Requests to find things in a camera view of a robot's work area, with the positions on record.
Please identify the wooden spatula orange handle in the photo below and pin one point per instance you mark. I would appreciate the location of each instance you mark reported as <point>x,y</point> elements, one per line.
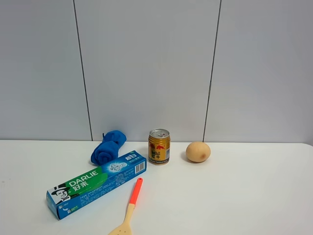
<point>125,227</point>

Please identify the gold Red Bull can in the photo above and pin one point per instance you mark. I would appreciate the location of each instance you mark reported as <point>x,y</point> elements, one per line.
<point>159,146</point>

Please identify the tan round fruit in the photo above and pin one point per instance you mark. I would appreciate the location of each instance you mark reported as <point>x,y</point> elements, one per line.
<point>198,152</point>

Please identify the rolled blue cloth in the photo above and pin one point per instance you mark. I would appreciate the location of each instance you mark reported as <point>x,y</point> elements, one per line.
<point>108,149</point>

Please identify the Darlie toothpaste box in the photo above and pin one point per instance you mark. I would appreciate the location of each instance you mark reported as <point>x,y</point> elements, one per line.
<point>70,196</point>

